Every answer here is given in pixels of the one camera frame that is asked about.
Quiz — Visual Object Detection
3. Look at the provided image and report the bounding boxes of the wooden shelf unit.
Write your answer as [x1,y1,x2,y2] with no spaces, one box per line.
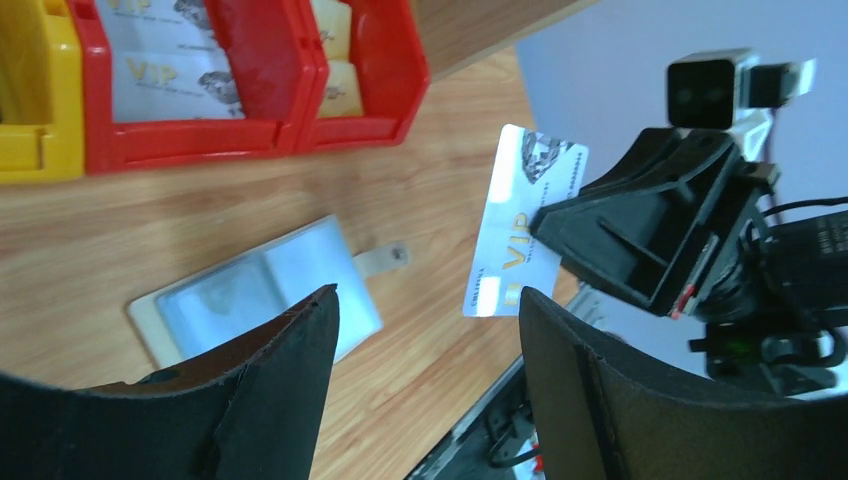
[410,0,595,81]

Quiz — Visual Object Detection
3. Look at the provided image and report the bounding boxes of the red plastic bin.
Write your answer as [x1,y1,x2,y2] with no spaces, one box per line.
[295,0,430,154]
[69,1,321,175]

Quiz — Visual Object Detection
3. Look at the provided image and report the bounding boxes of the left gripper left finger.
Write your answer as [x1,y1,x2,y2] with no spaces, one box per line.
[1,285,340,479]

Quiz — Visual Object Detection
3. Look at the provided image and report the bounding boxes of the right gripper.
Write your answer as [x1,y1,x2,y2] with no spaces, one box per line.
[531,128,847,397]

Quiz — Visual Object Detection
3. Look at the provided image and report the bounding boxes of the silver vip card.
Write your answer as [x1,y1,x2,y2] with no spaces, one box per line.
[95,0,221,54]
[462,124,589,318]
[112,51,245,123]

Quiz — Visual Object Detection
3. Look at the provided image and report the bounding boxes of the gold cards stack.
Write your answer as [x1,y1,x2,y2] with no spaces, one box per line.
[311,0,364,118]

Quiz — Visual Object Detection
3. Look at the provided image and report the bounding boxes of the beige card holder wallet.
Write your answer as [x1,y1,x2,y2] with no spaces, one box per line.
[127,215,410,368]

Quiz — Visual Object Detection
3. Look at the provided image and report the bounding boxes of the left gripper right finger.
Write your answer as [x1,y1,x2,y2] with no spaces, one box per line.
[519,287,847,479]

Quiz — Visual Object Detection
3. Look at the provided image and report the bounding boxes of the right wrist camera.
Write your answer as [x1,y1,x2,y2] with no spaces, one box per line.
[666,48,818,162]

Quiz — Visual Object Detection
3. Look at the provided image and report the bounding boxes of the yellow plastic bin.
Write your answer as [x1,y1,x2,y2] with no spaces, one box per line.
[1,0,85,185]

